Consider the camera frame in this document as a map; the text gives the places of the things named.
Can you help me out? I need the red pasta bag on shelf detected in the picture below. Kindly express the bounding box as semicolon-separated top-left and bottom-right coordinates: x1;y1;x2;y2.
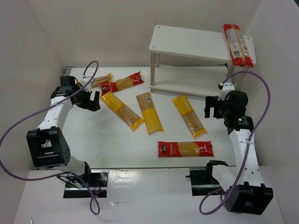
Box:
223;24;254;68

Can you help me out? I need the yellow pasta bag right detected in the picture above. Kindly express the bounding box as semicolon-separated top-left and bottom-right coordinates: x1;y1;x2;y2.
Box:
172;95;207;139

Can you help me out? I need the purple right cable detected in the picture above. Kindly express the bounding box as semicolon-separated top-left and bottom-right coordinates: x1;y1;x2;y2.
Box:
199;70;271;215

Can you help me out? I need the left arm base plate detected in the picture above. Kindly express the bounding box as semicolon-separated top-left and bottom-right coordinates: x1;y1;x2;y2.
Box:
56;169;110;199

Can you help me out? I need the red pasta bag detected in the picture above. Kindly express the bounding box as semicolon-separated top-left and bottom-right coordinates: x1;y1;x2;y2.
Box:
157;141;214;158
98;72;144;96
223;24;254;68

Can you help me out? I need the thin yellow pasta bag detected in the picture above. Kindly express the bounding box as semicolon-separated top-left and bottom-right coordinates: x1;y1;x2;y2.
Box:
92;73;112;88

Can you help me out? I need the yellow pasta bag left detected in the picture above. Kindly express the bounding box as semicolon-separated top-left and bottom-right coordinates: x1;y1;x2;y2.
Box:
100;91;144;131

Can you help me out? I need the white two-tier shelf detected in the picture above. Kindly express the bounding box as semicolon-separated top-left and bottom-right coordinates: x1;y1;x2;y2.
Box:
149;25;248;97

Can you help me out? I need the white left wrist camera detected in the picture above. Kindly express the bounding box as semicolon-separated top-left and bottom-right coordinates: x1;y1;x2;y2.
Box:
79;76;95;92

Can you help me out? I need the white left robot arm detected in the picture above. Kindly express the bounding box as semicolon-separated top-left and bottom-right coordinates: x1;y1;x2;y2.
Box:
26;76;100;182

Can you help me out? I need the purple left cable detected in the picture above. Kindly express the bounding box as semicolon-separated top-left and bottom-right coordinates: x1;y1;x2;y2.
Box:
0;60;101;215

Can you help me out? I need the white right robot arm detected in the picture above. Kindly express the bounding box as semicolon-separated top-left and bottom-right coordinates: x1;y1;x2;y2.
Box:
204;91;273;215

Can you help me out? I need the red pasta bag front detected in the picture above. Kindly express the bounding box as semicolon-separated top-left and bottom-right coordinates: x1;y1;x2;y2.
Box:
157;141;214;158

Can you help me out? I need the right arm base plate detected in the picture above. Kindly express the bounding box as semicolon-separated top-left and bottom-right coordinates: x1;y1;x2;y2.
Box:
186;168;220;196

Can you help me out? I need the purple cable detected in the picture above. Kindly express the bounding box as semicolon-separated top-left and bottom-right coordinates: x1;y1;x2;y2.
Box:
0;60;101;215
199;70;271;215

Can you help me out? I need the yellow pasta bag centre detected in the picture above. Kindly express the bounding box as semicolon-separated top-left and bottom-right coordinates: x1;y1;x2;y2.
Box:
136;92;164;135

